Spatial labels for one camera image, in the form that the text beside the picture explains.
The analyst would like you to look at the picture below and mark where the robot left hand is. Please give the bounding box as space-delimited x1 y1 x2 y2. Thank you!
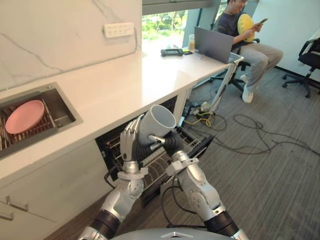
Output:
120 113 163 164

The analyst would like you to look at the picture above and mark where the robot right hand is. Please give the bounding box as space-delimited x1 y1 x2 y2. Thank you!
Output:
147 131 185 157

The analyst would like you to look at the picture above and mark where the grey cup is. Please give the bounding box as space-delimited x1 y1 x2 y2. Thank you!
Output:
137 104 177 146

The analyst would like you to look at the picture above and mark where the steel kitchen sink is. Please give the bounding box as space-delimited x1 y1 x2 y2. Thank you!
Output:
0 81 85 161

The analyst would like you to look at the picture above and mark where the dark sink drying rack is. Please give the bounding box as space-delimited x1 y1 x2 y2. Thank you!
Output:
0 98 56 152

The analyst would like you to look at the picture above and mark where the white kitchen cabinet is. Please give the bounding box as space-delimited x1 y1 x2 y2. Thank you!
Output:
0 138 120 240

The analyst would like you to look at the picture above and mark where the white table leg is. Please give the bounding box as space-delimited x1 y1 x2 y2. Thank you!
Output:
211 62 238 114

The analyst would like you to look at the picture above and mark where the black office chair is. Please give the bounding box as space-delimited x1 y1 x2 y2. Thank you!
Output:
281 36 320 99
206 21 261 94

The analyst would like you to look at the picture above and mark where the black handheld controller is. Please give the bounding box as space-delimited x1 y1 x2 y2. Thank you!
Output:
160 48 185 58

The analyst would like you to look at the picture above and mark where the robot silver torso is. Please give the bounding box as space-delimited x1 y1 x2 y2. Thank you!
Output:
111 227 222 240

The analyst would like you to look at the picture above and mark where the glass jar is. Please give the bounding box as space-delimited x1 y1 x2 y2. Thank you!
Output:
187 34 197 52

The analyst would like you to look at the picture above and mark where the grey laptop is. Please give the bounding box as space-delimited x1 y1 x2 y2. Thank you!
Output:
194 26 245 65

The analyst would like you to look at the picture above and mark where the pink plate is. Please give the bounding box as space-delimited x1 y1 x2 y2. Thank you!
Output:
4 99 46 135

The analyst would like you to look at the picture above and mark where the window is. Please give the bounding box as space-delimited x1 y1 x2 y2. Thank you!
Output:
141 0 227 52

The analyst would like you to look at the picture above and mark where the person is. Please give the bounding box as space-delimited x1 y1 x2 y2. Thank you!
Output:
214 0 285 104

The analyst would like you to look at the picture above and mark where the yellow cushion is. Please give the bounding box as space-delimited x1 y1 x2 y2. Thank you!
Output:
237 13 256 44

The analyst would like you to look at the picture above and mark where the wire dishwasher rack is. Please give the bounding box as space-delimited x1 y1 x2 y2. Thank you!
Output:
103 124 204 191

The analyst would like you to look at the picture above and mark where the yellow cable bundle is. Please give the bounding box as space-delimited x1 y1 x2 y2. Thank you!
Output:
183 100 216 128

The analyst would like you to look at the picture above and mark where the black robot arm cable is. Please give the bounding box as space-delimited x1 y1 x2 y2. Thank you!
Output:
160 174 209 229

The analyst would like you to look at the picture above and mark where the black floor cable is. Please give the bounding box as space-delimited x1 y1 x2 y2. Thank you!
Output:
212 113 320 157

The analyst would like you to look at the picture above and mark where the metal cabinet handle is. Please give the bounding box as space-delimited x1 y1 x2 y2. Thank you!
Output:
0 211 15 222
5 195 29 213

